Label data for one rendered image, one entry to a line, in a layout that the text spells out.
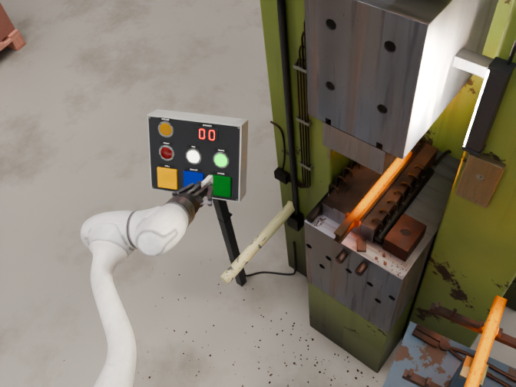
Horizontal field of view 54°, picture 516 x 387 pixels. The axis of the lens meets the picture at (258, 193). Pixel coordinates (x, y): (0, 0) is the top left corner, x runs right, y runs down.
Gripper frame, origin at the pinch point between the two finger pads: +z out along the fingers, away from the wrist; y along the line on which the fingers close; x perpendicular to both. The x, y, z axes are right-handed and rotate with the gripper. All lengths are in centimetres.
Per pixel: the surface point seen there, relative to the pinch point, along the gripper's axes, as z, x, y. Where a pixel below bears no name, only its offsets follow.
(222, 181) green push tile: 12.5, -4.3, 0.8
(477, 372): -30, -28, 84
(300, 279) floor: 81, -83, 20
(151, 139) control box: 13.3, 7.5, -25.5
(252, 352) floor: 44, -105, 6
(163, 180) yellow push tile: 12.5, -6.9, -21.1
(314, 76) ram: -10, 39, 33
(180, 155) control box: 13.3, 3.0, -14.7
